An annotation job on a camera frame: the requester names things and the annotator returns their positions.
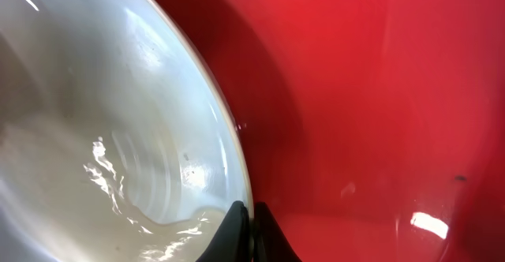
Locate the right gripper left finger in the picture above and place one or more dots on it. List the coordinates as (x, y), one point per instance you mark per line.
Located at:
(231, 241)

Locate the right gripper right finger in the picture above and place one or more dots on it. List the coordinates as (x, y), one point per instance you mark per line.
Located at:
(270, 243)

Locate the white plate top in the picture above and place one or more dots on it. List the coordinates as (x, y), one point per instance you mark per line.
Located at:
(116, 144)

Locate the red plastic tray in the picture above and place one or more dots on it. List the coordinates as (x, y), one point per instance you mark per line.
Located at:
(372, 129)

